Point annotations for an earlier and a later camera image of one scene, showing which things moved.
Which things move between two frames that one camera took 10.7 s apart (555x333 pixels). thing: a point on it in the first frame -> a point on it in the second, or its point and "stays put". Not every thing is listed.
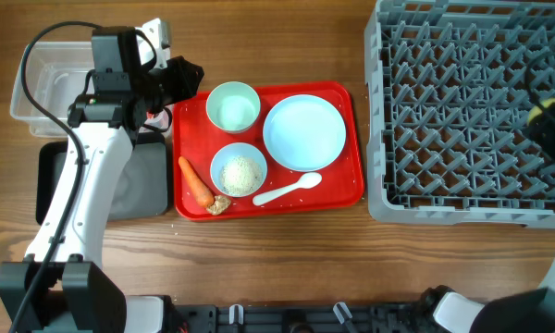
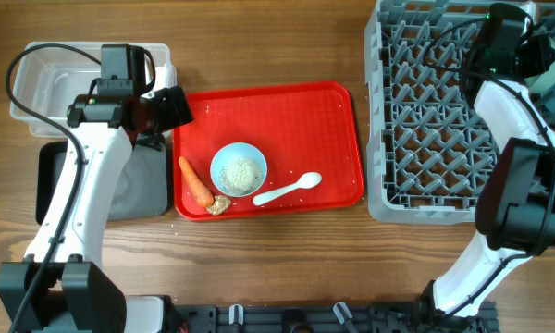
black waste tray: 142,188 stays put
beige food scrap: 220,204 stays put
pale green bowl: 232,107 -> 549,78
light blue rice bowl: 239,169 stays put
